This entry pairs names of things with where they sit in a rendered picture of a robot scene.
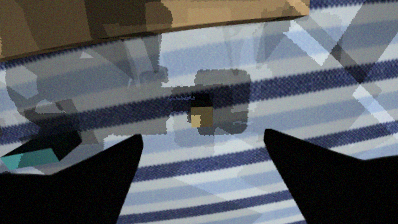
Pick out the tan wooden puzzle board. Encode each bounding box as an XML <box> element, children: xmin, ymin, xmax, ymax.
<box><xmin>0</xmin><ymin>0</ymin><xmax>310</xmax><ymax>63</ymax></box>

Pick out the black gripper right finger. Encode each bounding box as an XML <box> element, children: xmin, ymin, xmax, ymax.
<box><xmin>264</xmin><ymin>129</ymin><xmax>398</xmax><ymax>224</ymax></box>

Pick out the dark teal block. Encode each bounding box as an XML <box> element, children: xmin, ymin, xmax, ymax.
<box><xmin>0</xmin><ymin>130</ymin><xmax>82</xmax><ymax>170</ymax></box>

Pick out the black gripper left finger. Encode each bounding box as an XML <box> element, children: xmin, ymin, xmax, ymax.
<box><xmin>0</xmin><ymin>134</ymin><xmax>144</xmax><ymax>224</ymax></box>

